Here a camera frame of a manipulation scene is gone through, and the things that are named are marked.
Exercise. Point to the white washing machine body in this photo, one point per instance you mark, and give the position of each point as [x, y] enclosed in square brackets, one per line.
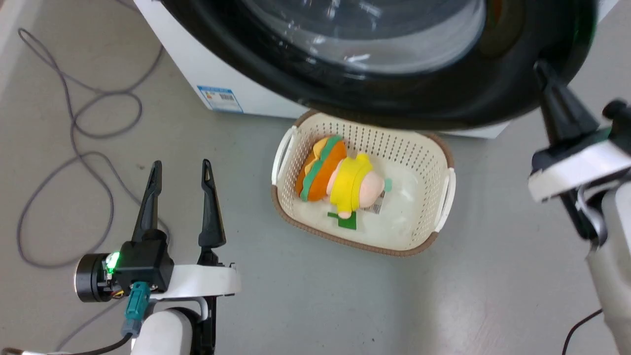
[197, 59]

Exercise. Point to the blue white energy label sticker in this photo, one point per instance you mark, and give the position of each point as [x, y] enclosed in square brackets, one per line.
[220, 98]

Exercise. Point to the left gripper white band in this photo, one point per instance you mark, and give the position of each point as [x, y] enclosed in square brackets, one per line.
[207, 281]

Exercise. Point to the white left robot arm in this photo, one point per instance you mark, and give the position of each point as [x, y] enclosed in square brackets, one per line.
[165, 335]

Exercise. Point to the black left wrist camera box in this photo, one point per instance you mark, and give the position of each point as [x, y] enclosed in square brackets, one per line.
[145, 261]

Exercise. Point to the cream perforated laundry basket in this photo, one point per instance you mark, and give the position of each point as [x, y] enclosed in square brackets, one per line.
[416, 219]

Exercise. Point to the black round washing machine door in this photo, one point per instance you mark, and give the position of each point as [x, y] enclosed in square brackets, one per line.
[394, 106]

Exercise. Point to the hamburger plush doll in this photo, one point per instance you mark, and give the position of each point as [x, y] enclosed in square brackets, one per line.
[345, 185]

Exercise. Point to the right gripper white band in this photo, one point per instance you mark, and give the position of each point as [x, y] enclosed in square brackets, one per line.
[577, 167]

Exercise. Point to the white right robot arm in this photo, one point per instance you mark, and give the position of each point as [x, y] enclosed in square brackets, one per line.
[613, 266]

